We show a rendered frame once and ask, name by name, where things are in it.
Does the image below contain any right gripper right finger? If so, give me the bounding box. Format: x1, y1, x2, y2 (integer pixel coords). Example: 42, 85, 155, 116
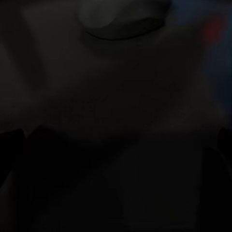
217, 128, 232, 167

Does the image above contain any mouse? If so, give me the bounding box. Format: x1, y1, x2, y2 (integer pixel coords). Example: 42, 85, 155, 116
75, 0, 173, 40

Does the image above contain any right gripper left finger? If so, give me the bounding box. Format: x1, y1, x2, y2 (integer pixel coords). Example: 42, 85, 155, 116
0, 129, 26, 186

